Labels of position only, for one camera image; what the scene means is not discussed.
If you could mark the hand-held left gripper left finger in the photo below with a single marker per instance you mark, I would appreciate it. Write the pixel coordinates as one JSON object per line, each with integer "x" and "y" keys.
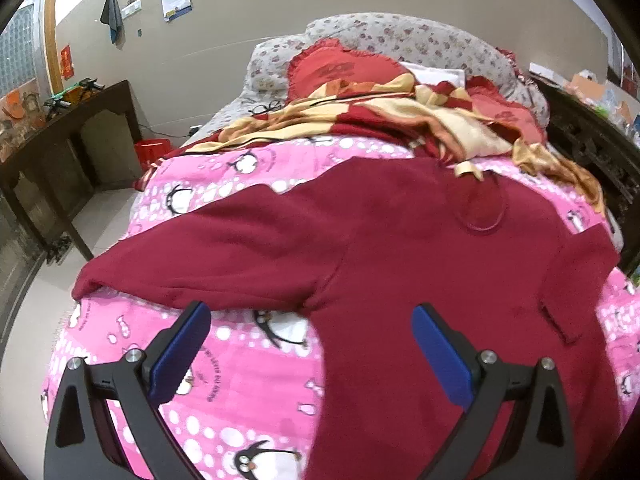
{"x": 180, "y": 350}

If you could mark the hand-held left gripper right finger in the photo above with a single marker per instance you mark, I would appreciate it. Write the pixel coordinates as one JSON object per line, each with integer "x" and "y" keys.
{"x": 440, "y": 355}

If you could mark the dark red sweater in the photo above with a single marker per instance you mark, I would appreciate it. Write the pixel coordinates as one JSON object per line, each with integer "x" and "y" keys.
{"x": 400, "y": 235}

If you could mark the pink penguin print blanket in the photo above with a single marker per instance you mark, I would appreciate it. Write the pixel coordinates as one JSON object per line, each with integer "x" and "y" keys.
{"x": 240, "y": 360}

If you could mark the red plastic stool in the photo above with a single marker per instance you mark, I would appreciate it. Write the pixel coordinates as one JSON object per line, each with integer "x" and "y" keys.
{"x": 150, "y": 152}

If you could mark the red and yellow checked blanket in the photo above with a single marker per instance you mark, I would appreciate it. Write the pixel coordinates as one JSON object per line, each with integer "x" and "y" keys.
{"x": 400, "y": 110}

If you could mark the black eyeglasses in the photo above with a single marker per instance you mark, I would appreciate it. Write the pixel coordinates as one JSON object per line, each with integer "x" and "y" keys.
{"x": 260, "y": 109}

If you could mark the dark wooden desk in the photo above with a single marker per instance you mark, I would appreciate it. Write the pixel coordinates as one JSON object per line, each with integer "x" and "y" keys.
{"x": 65, "y": 120}

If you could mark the dark carved wooden headboard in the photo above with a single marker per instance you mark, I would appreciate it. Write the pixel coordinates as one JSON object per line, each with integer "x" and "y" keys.
{"x": 590, "y": 145}

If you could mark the green and black tool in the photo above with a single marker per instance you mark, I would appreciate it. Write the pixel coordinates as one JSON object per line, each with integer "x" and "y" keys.
{"x": 75, "y": 91}

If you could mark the orange clutter pile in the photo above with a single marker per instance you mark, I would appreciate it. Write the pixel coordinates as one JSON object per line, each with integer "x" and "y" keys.
{"x": 17, "y": 120}

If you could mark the white pillow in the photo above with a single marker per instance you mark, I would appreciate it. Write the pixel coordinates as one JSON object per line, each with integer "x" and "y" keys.
{"x": 435, "y": 72}

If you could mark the white paper sheet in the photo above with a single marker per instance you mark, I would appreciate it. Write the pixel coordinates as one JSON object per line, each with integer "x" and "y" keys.
{"x": 547, "y": 72}

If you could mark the dark hanging cloth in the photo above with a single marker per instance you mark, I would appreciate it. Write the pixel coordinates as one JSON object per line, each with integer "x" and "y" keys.
{"x": 112, "y": 15}

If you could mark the red paper wall sticker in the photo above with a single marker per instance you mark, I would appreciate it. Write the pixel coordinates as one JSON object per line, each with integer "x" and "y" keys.
{"x": 66, "y": 62}

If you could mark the window with wooden frame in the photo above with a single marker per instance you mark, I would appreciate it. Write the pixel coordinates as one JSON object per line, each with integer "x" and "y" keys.
{"x": 20, "y": 45}

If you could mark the white wall switch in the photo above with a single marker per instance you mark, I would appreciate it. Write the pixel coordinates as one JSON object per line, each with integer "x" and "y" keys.
{"x": 132, "y": 7}

